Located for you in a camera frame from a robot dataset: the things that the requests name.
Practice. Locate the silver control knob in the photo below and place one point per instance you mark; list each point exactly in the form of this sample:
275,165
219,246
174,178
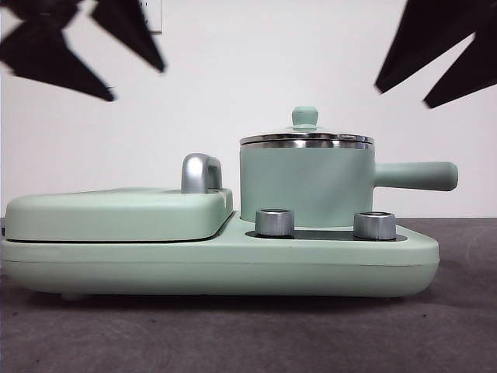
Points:
273,223
374,226

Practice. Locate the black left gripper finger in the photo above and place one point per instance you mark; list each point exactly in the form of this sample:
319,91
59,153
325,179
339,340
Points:
42,54
132,27

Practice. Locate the green griddle cover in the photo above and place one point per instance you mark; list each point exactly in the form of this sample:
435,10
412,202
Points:
116,217

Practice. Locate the green breakfast machine base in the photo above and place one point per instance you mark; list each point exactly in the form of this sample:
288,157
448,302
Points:
272,264

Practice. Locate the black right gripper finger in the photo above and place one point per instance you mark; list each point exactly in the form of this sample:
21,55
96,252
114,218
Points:
435,35
473,70

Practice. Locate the glass lid with green knob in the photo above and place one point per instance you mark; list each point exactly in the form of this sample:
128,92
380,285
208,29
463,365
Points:
304,116

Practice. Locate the white wall socket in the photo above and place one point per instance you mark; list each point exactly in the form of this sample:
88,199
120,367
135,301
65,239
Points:
157,11

